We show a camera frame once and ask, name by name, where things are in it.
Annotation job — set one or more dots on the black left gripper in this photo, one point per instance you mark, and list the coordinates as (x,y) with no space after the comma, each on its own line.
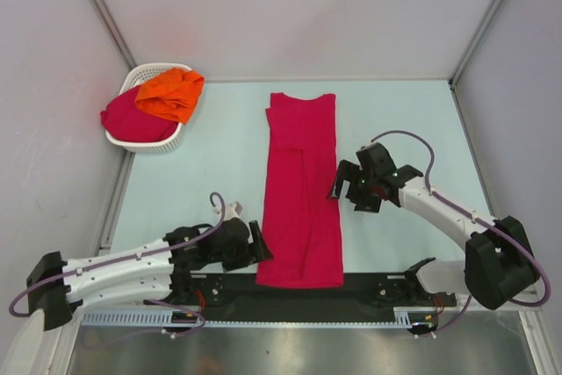
(258,251)

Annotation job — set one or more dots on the pink t shirt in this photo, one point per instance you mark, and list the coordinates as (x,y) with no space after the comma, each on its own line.
(125,122)
(301,224)

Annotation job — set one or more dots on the aluminium corner post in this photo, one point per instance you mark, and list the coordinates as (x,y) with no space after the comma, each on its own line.
(112,29)
(484,25)

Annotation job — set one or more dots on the aluminium left corner post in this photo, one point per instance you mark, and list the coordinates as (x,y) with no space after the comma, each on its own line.
(112,29)

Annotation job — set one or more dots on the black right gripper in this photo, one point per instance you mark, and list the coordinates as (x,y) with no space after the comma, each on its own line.
(349,172)

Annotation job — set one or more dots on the white slotted cable duct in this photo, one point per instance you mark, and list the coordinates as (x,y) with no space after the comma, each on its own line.
(157,317)

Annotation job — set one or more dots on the orange t shirt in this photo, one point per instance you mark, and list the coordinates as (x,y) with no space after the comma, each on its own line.
(173,95)

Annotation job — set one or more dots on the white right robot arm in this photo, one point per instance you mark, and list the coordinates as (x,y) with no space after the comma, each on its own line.
(498,262)

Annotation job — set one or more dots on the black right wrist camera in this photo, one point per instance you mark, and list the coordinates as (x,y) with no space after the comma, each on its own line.
(373,157)

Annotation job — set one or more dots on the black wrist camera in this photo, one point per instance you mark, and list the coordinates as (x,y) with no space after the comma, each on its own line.
(231,211)
(373,157)

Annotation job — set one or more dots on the white perforated laundry basket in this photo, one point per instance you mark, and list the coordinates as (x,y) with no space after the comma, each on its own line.
(138,76)

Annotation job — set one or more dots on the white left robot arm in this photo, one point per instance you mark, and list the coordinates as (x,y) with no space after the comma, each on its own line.
(159,271)

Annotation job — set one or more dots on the aluminium right corner post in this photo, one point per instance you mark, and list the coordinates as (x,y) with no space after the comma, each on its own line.
(484,25)

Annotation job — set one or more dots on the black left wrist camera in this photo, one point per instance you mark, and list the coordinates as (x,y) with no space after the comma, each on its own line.
(231,211)

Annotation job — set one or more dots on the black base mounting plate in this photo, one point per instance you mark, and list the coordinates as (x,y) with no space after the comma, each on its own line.
(361,293)

